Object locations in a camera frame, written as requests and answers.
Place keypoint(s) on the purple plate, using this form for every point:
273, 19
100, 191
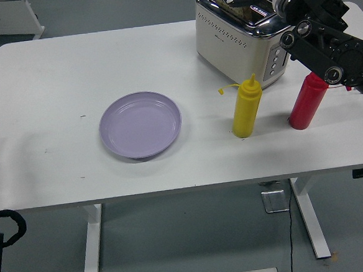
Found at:
140, 126

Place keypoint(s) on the cream chrome toaster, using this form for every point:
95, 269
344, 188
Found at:
231, 42

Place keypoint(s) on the bread slice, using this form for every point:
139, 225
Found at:
238, 10

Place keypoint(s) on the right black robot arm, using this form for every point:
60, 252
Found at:
321, 45

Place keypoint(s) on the white background machine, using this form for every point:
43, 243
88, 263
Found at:
5, 17

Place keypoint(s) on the metal floor socket plate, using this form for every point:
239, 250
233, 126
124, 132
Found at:
275, 201

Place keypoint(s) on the white table leg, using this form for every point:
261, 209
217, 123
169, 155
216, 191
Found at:
313, 220
92, 248

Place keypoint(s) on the yellow squeeze bottle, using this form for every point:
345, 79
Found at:
245, 113

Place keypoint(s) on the red squeeze bottle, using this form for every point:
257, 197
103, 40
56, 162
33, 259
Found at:
305, 105

